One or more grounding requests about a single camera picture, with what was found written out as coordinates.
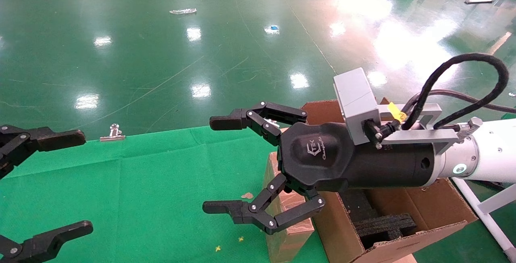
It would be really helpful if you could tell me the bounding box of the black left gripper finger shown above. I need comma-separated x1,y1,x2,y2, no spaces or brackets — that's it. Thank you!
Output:
0,220,94,263
0,125,87,179

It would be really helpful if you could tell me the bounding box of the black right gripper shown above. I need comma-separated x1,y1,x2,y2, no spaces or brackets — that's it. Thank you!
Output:
202,101,441,236

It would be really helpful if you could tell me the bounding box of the small brown cardboard box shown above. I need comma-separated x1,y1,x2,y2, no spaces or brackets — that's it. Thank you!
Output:
262,150,315,263

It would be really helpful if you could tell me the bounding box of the large open cardboard carton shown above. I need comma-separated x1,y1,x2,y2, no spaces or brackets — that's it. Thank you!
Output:
300,99,479,263

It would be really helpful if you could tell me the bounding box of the green table cloth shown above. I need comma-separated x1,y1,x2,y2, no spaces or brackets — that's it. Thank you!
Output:
0,125,329,263

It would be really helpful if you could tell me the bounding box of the black cross-shaped foam block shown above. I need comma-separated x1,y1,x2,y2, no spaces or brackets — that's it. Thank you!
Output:
354,213,418,250

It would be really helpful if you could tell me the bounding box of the gray wrist camera box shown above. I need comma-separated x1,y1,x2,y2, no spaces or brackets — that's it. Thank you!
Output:
333,68,382,146

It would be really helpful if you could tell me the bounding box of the yellow cable tag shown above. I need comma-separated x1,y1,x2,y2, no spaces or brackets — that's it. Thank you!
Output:
388,102,407,123

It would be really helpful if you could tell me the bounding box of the gray camera mounting bracket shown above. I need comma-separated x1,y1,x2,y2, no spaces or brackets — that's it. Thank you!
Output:
377,102,461,155

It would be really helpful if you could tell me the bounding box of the white pipe frame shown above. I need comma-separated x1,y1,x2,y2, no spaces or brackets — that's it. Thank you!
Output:
451,176,516,262

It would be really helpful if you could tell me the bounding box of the black braided cable loop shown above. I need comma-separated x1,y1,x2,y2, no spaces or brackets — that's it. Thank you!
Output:
401,53,510,131

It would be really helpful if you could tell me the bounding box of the thin dark camera cable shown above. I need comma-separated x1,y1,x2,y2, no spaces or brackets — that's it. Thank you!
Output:
403,89,516,114

